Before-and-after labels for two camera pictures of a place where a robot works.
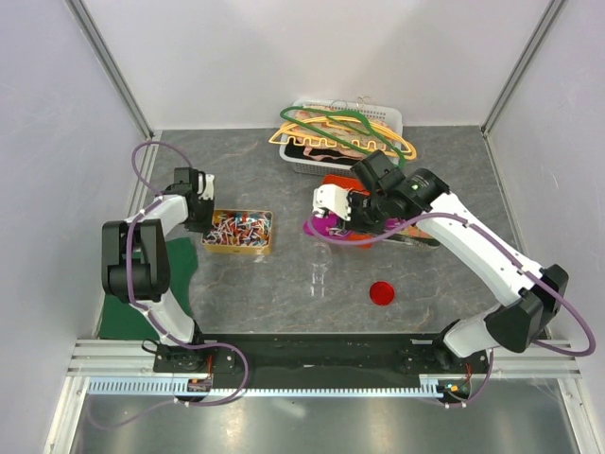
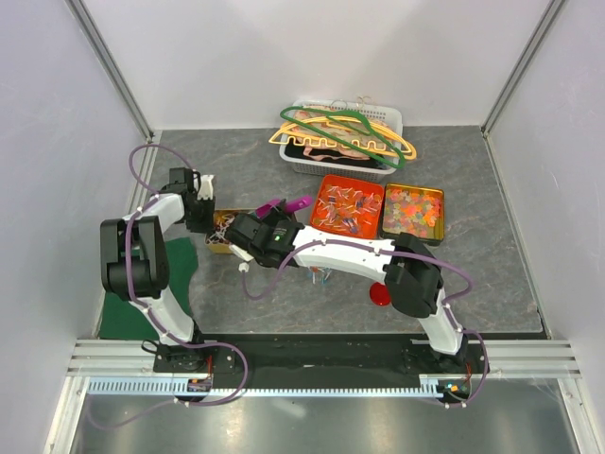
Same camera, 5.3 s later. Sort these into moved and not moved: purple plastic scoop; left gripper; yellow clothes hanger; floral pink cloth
Moved: purple plastic scoop
Not moved: yellow clothes hanger; left gripper; floral pink cloth
